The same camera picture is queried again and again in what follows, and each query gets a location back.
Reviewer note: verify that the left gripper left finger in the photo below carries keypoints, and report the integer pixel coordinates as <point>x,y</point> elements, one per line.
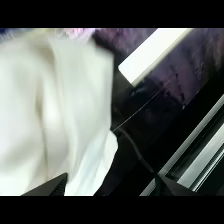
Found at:
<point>53,188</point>

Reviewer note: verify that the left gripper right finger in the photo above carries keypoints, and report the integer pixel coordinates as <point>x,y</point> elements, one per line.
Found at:
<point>171,188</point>

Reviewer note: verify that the white T-shirt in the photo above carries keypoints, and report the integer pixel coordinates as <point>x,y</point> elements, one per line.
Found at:
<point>50,110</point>

